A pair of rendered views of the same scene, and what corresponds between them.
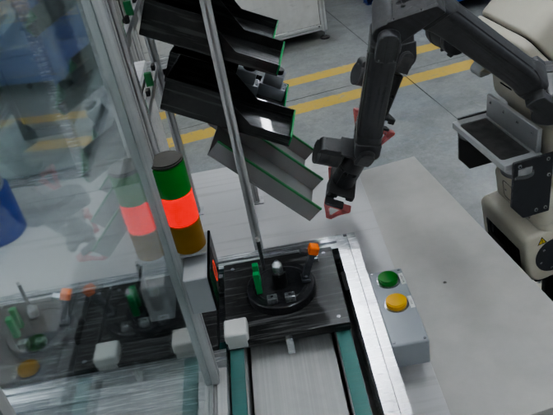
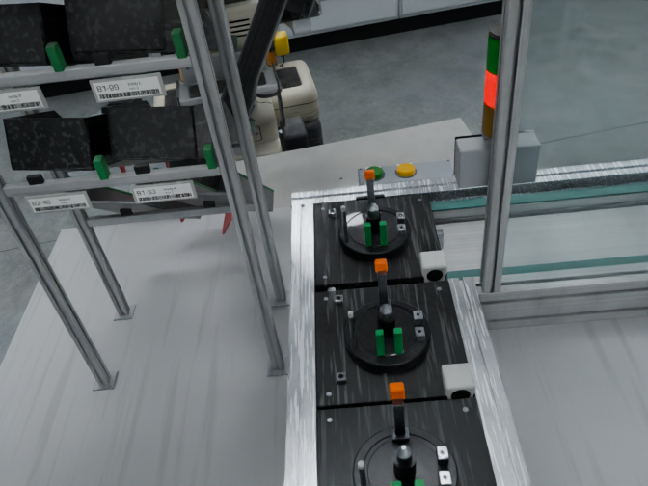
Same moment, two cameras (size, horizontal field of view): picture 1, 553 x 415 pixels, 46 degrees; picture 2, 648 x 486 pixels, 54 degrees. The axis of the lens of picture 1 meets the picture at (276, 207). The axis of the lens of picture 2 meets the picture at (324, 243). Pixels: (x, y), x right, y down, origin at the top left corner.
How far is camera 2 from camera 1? 142 cm
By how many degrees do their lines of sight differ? 66
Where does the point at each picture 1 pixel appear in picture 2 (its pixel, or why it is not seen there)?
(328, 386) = (479, 228)
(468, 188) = not seen: outside the picture
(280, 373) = (462, 258)
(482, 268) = (330, 158)
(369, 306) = (405, 186)
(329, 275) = (360, 204)
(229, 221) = (152, 339)
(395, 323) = (429, 174)
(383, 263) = not seen: hidden behind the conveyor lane
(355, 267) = (343, 196)
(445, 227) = (265, 172)
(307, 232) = (222, 264)
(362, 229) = not seen: hidden behind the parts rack
